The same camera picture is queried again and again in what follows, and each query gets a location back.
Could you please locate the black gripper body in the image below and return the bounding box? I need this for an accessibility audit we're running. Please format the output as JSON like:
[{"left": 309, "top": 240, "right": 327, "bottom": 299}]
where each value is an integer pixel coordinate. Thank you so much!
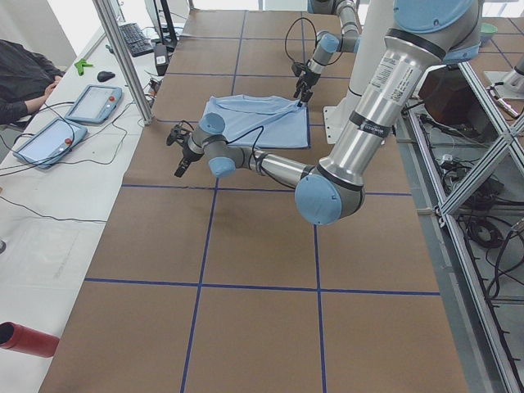
[
  {"left": 182, "top": 146, "right": 201, "bottom": 164},
  {"left": 299, "top": 70, "right": 321, "bottom": 87}
]

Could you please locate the light blue t-shirt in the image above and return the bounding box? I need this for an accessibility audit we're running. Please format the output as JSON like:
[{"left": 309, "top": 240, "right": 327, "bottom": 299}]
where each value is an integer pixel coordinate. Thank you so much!
[{"left": 203, "top": 95, "right": 309, "bottom": 148}]

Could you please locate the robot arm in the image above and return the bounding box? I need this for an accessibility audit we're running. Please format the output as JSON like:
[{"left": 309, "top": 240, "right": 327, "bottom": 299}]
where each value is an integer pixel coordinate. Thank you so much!
[
  {"left": 291, "top": 0, "right": 360, "bottom": 106},
  {"left": 167, "top": 1, "right": 482, "bottom": 225}
]

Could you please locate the far blue teach pendant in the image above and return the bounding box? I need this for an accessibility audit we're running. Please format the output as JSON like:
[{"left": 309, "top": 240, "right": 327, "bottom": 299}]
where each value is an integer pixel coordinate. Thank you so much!
[{"left": 65, "top": 84, "right": 123, "bottom": 124}]

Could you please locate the blue teach pendant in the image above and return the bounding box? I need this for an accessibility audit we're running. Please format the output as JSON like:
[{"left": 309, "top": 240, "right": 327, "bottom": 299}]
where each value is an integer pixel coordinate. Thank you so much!
[
  {"left": 65, "top": 84, "right": 123, "bottom": 124},
  {"left": 13, "top": 118, "right": 88, "bottom": 169}
]

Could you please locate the black power adapter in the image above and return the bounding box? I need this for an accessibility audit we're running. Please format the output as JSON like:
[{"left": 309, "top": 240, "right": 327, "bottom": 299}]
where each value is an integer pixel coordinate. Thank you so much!
[{"left": 153, "top": 43, "right": 169, "bottom": 76}]

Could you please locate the black computer mouse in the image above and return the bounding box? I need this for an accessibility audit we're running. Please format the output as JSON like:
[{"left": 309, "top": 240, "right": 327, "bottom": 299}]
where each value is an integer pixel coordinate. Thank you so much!
[{"left": 97, "top": 70, "right": 115, "bottom": 83}]

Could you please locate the black keyboard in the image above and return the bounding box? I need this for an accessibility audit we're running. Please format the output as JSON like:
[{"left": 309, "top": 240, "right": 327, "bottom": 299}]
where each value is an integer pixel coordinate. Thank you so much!
[{"left": 119, "top": 23, "right": 154, "bottom": 57}]

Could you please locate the near blue teach pendant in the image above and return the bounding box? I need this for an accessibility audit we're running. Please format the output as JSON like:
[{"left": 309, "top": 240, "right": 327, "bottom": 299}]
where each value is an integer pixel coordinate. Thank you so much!
[{"left": 13, "top": 118, "right": 88, "bottom": 169}]

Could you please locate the green plastic tool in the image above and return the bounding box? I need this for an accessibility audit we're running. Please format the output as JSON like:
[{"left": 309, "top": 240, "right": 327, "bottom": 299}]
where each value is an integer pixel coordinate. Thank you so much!
[{"left": 74, "top": 58, "right": 93, "bottom": 76}]

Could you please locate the person in black jacket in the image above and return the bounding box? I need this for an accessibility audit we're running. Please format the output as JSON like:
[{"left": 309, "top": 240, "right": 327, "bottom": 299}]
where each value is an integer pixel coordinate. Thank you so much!
[{"left": 1, "top": 39, "right": 65, "bottom": 125}]

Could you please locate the red cylinder tube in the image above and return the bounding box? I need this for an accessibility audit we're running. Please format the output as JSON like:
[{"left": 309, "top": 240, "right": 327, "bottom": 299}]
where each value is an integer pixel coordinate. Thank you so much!
[{"left": 1, "top": 322, "right": 60, "bottom": 358}]

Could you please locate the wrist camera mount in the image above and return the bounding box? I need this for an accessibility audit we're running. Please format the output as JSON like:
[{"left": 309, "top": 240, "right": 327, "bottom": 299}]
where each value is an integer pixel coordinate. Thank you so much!
[
  {"left": 166, "top": 120, "right": 194, "bottom": 147},
  {"left": 291, "top": 61, "right": 307, "bottom": 77}
]

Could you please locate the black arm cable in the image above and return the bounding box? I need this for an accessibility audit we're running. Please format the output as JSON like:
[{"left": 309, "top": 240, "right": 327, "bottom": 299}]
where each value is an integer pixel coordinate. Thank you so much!
[
  {"left": 284, "top": 16, "right": 345, "bottom": 66},
  {"left": 223, "top": 125, "right": 273, "bottom": 177}
]

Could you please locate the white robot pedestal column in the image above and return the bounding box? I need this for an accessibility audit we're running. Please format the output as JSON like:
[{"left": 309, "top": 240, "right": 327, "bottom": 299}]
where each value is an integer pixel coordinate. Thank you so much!
[{"left": 323, "top": 0, "right": 394, "bottom": 144}]

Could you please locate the black table cable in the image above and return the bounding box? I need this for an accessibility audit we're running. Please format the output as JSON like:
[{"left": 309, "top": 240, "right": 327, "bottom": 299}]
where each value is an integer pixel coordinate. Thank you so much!
[{"left": 0, "top": 102, "right": 128, "bottom": 224}]

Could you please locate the aluminium frame post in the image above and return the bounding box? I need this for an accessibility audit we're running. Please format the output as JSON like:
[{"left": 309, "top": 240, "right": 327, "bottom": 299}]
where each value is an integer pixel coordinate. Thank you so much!
[{"left": 93, "top": 0, "right": 153, "bottom": 125}]

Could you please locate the aluminium side frame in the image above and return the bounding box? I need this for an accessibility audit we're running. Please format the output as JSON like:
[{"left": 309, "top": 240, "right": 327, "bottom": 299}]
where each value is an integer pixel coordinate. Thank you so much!
[{"left": 398, "top": 63, "right": 523, "bottom": 392}]

